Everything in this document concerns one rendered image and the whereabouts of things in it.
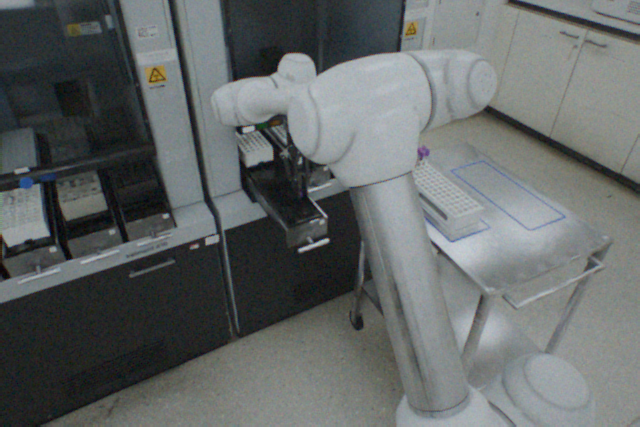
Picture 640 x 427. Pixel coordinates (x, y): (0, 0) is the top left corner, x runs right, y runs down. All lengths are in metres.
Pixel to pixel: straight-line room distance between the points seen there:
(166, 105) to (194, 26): 0.23
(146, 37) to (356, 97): 0.80
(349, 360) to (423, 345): 1.29
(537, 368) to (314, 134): 0.56
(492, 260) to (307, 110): 0.81
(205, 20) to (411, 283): 0.92
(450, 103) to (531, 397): 0.50
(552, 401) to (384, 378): 1.16
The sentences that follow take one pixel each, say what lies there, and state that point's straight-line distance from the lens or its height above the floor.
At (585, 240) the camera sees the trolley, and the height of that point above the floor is 0.82.
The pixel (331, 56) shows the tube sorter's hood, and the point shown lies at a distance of 1.53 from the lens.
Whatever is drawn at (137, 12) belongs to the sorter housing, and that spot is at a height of 1.35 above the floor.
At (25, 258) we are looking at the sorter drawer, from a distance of 1.49.
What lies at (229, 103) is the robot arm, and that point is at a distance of 1.16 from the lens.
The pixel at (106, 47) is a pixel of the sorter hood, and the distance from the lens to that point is 1.31.
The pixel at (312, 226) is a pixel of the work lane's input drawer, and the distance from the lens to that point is 1.37.
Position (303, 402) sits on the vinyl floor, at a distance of 1.93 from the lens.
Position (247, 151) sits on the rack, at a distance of 1.60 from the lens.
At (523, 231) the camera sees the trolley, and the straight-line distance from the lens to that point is 1.43.
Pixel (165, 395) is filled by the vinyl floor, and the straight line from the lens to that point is 2.02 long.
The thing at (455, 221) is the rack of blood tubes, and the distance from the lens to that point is 1.32.
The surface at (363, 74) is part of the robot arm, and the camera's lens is 0.66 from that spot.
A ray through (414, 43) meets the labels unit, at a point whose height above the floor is 1.14.
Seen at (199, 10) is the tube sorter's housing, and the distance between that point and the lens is 1.34.
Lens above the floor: 1.68
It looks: 37 degrees down
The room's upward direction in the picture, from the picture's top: straight up
